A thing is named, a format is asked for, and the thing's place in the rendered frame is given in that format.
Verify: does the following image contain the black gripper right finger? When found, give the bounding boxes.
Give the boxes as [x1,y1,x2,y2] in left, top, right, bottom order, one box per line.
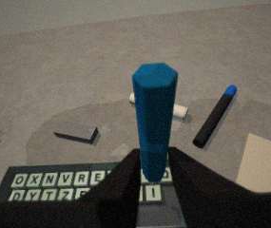
[168,146,271,228]

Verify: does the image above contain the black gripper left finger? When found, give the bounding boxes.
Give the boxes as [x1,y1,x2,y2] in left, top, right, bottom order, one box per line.
[0,148,141,228]

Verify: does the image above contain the blue hexagonal rod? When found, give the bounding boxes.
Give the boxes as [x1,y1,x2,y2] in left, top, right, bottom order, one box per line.
[132,63,179,185]

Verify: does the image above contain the beige flat square slab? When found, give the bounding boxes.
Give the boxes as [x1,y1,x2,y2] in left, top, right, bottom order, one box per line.
[234,133,271,193]

